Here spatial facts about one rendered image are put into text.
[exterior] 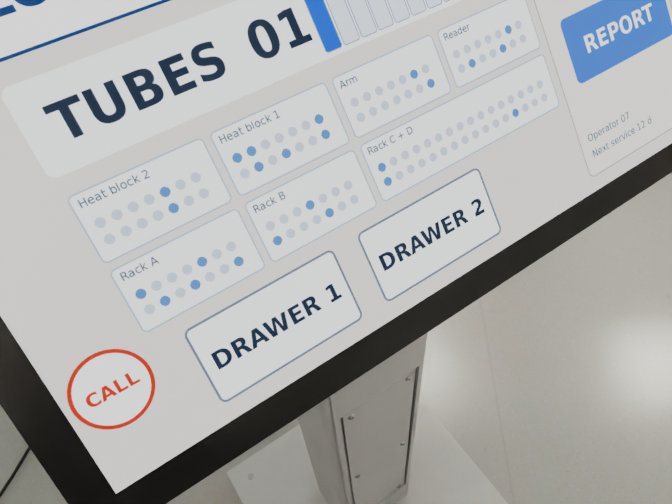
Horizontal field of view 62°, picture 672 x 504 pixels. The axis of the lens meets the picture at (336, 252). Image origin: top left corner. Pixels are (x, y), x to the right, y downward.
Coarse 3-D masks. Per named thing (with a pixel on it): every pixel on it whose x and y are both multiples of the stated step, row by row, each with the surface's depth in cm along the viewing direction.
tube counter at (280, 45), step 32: (256, 0) 29; (288, 0) 30; (320, 0) 31; (352, 0) 31; (384, 0) 32; (416, 0) 33; (448, 0) 34; (256, 32) 29; (288, 32) 30; (320, 32) 31; (352, 32) 31; (384, 32) 32; (256, 64) 30; (288, 64) 30
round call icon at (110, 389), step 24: (120, 336) 28; (96, 360) 28; (120, 360) 28; (144, 360) 29; (72, 384) 27; (96, 384) 28; (120, 384) 28; (144, 384) 29; (72, 408) 28; (96, 408) 28; (120, 408) 28; (144, 408) 29; (96, 432) 28; (120, 432) 28
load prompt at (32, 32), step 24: (0, 0) 25; (24, 0) 25; (48, 0) 26; (72, 0) 26; (96, 0) 26; (120, 0) 27; (144, 0) 27; (168, 0) 28; (0, 24) 25; (24, 24) 25; (48, 24) 26; (72, 24) 26; (96, 24) 26; (0, 48) 25; (24, 48) 25
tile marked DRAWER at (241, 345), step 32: (320, 256) 32; (288, 288) 31; (320, 288) 32; (224, 320) 30; (256, 320) 31; (288, 320) 31; (320, 320) 32; (352, 320) 33; (192, 352) 30; (224, 352) 30; (256, 352) 31; (288, 352) 32; (224, 384) 30; (256, 384) 31
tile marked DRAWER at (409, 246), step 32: (448, 192) 35; (480, 192) 36; (384, 224) 33; (416, 224) 34; (448, 224) 35; (480, 224) 36; (384, 256) 33; (416, 256) 34; (448, 256) 35; (384, 288) 34
